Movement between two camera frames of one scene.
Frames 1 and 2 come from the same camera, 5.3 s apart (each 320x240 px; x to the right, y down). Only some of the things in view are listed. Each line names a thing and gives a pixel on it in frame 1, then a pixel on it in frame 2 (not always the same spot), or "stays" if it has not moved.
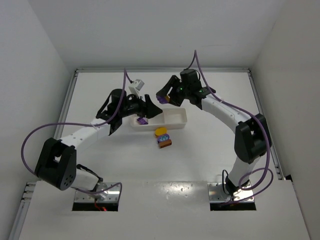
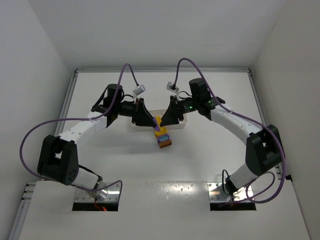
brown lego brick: [165, 143] stays
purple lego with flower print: [162, 138] stays
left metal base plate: [103, 192] stays
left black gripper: [145, 107] to [136, 111]
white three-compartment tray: [168, 118] stays
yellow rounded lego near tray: [160, 131] stays
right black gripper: [175, 89] to [178, 110]
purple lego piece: [162, 100] to [156, 127]
